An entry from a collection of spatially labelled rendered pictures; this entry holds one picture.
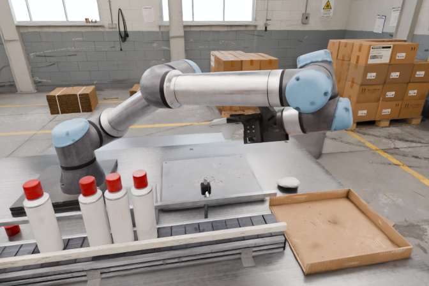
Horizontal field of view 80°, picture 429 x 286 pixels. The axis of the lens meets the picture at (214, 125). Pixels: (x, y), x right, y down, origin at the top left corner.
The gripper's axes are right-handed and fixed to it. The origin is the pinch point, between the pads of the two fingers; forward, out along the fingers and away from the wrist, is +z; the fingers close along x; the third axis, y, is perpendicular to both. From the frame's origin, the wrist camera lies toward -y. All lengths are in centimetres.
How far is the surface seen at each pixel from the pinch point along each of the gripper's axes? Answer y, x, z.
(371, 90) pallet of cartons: -44, 324, -28
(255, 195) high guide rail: 21.8, 0.1, -8.9
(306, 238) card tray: 36.0, 10.1, -18.9
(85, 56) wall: -200, 224, 465
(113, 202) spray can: 17.8, -30.7, 12.1
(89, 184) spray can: 12.8, -35.0, 14.3
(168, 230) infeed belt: 29.1, -15.0, 11.4
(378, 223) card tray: 35, 26, -36
